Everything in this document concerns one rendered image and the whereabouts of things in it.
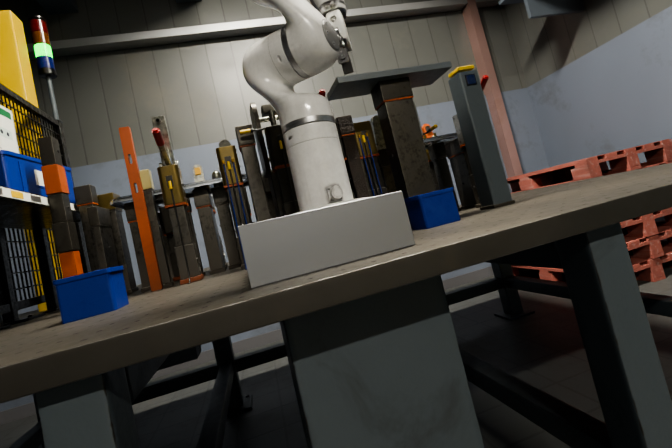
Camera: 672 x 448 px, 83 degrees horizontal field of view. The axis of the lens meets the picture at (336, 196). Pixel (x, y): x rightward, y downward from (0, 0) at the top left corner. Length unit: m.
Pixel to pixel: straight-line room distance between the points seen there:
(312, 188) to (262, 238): 0.19
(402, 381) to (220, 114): 2.77
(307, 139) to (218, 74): 2.61
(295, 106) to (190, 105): 2.51
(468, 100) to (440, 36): 2.69
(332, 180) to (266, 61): 0.30
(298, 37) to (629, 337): 0.82
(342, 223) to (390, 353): 0.24
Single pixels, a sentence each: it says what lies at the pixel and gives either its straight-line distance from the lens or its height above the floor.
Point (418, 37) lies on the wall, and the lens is 3.86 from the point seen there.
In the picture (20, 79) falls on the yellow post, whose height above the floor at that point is 1.68.
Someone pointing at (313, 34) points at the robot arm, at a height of 1.15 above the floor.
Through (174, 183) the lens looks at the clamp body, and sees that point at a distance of 1.23.
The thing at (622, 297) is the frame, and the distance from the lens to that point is 0.85.
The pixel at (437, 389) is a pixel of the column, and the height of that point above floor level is 0.44.
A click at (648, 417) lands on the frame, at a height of 0.33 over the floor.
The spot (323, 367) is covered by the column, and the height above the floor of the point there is 0.54.
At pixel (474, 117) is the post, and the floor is 0.99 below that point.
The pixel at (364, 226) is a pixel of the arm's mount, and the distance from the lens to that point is 0.66.
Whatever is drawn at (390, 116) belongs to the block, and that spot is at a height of 1.04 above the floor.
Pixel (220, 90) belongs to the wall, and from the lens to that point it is 3.31.
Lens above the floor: 0.77
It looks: 4 degrees up
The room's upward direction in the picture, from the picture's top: 14 degrees counter-clockwise
